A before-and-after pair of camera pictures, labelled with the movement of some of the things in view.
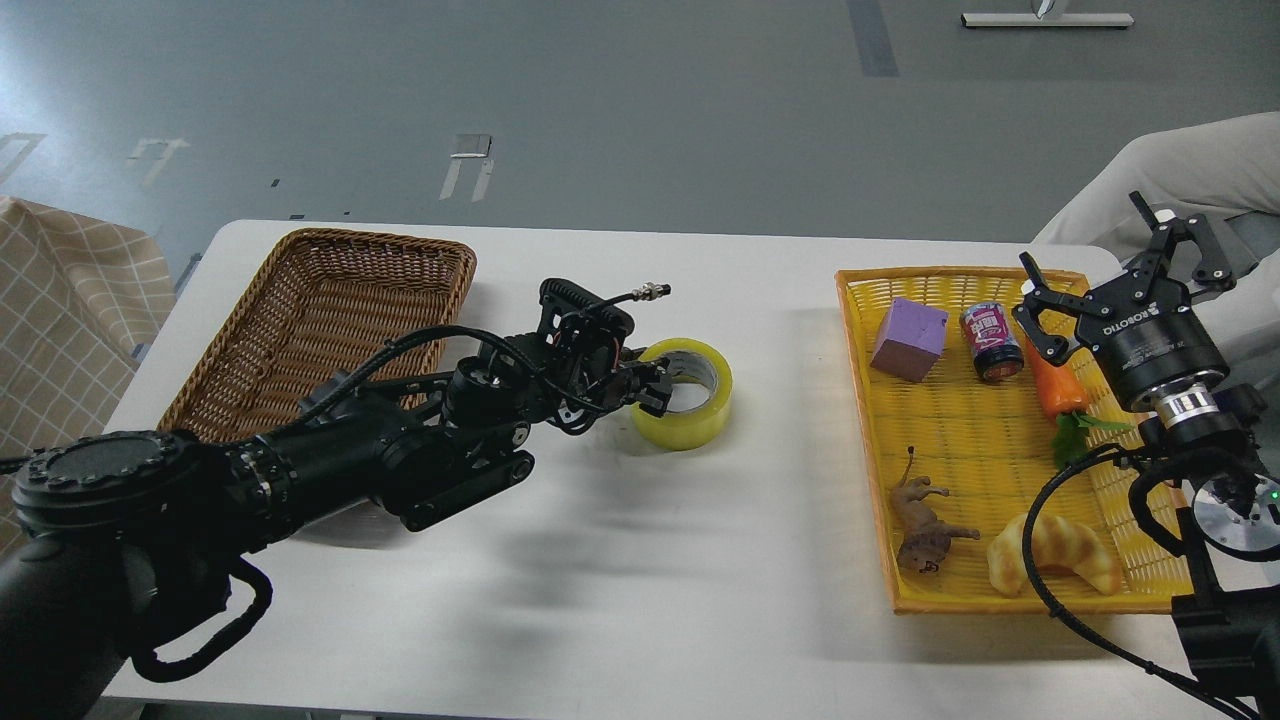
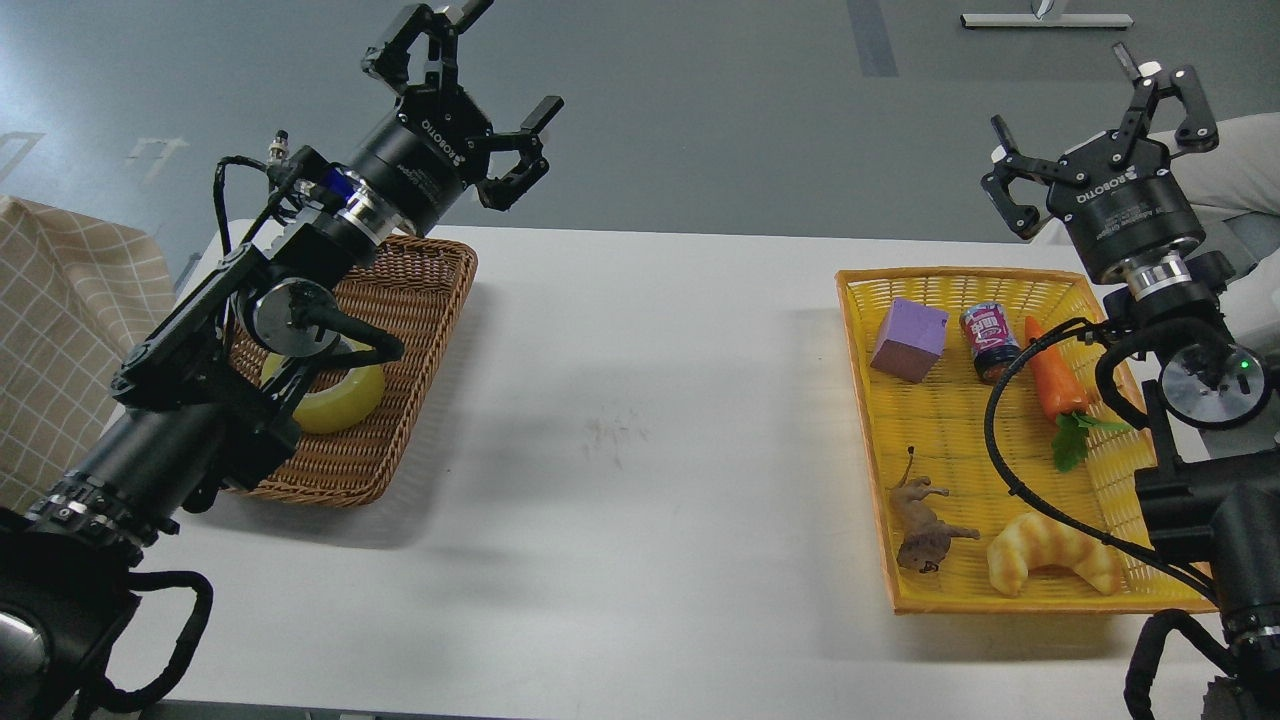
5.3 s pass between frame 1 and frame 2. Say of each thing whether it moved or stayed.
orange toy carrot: stayed
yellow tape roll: moved
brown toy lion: stayed
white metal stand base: stayed
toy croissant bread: stayed
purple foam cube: stayed
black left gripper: moved
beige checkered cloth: stayed
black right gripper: moved
